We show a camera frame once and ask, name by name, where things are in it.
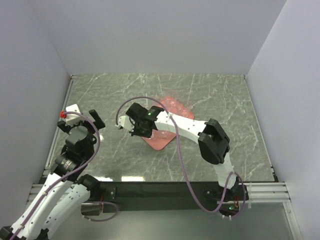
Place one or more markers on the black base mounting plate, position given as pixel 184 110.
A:
pixel 162 196

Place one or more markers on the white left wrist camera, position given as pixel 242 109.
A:
pixel 68 115

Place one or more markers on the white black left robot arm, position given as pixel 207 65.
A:
pixel 30 224

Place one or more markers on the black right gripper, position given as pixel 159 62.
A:
pixel 136 133

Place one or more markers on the aluminium front frame rail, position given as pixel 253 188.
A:
pixel 274 192

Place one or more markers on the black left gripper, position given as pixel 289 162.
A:
pixel 66 128

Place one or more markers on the clear faceted glass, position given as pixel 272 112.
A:
pixel 183 110
pixel 151 137
pixel 169 102
pixel 162 134

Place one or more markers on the pink plastic tray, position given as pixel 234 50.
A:
pixel 159 143

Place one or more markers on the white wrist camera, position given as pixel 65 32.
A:
pixel 124 122
pixel 68 115

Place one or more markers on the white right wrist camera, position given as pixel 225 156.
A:
pixel 124 122

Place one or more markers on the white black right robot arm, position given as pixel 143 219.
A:
pixel 212 140

